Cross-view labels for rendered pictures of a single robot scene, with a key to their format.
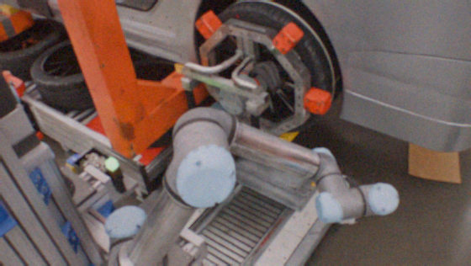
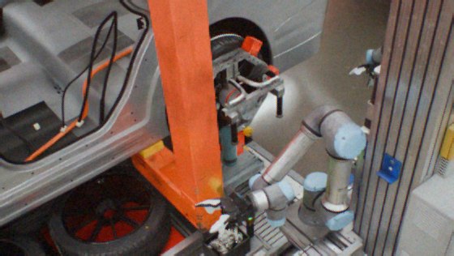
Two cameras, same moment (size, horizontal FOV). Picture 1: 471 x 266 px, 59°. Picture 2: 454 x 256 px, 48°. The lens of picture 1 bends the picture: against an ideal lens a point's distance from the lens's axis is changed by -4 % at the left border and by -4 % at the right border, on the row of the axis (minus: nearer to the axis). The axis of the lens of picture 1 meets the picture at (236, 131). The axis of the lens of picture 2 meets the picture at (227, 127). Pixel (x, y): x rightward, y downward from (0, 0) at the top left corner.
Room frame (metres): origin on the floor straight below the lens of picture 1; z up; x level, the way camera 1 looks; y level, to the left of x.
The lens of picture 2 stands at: (1.14, 2.22, 2.63)
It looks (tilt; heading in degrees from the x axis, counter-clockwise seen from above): 40 degrees down; 282
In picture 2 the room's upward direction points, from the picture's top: 4 degrees counter-clockwise
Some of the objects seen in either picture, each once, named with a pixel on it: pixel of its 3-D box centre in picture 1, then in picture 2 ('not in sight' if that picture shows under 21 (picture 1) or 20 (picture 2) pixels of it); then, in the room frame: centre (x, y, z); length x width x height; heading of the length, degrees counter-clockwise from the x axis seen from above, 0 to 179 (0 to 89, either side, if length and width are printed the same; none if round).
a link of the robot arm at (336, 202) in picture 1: (337, 200); not in sight; (0.68, -0.23, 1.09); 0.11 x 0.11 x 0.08; 5
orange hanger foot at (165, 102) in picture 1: (171, 82); (164, 160); (1.91, 0.30, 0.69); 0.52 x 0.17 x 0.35; 139
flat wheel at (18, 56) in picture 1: (28, 49); not in sight; (3.17, 1.60, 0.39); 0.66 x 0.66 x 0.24
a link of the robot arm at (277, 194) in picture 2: not in sight; (276, 194); (1.24, 0.95, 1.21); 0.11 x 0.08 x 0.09; 33
